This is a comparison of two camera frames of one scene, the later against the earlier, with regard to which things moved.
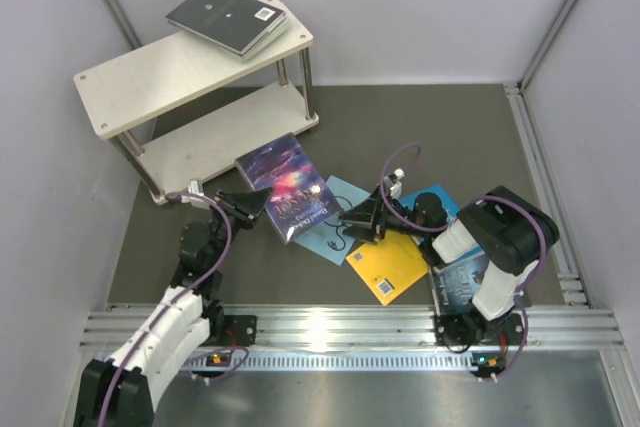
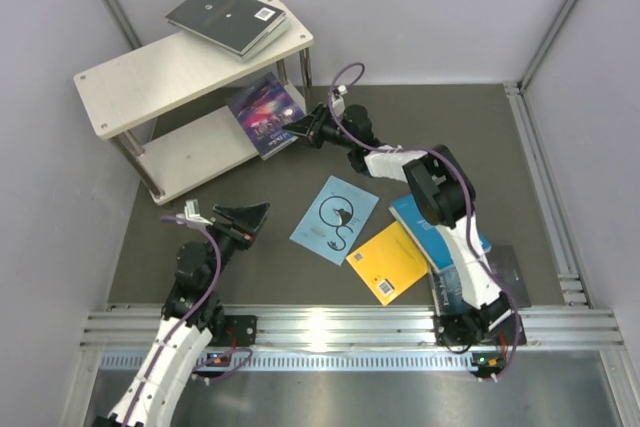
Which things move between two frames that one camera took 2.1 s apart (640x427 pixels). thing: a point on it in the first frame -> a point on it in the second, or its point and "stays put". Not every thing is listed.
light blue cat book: (331, 241) stays put
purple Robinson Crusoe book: (300, 202) -> (264, 107)
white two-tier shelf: (185, 110) stays put
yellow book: (391, 266) stays put
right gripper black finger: (367, 220) -> (304, 124)
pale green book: (285, 27) stays put
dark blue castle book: (455, 282) stays put
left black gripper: (245, 206) -> (246, 221)
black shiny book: (227, 17) stays put
